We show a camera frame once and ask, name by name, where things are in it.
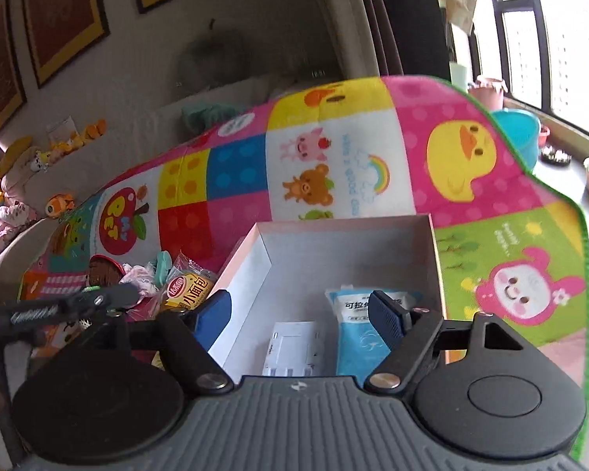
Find white small card box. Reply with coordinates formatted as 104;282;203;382
263;321;326;378

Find packaged bread bun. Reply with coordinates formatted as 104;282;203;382
159;252;217;312

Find framed picture on wall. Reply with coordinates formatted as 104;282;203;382
22;0;109;87

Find pink plush toy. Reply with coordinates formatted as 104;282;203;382
0;202;37;254

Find blue tissue pack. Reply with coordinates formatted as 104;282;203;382
326;286;413;386

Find teal plastic toy frame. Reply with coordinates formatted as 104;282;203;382
154;251;173;288

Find blue plastic basin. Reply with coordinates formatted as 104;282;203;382
492;108;540;171

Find yellow plush toys row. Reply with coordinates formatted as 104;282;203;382
30;119;107;172

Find colourful cartoon play mat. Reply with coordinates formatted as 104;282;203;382
13;77;589;470

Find pink cardboard box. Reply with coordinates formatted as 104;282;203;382
209;216;444;381

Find orange fish plush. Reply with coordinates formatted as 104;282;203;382
44;194;75;219

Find grey neck pillow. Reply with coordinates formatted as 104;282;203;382
176;29;251;94

